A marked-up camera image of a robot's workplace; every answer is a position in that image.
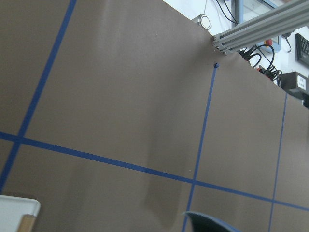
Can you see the blue microfibre towel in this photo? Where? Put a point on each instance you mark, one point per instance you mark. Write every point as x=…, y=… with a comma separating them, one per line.
x=205, y=223

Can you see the red emergency stop button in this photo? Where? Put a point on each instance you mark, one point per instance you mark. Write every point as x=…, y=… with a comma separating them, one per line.
x=268, y=42

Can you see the black keyboard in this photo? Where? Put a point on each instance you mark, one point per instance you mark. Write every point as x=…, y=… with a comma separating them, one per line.
x=302, y=49

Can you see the white towel rack base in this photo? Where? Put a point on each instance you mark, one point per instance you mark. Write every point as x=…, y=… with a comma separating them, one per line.
x=13, y=208

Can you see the inner wooden rack bar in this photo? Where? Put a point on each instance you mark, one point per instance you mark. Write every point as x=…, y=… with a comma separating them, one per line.
x=27, y=223

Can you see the black equipment box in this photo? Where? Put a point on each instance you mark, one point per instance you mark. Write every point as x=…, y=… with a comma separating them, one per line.
x=297, y=85

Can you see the grey aluminium frame post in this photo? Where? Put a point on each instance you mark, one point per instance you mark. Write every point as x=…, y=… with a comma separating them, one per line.
x=283, y=19

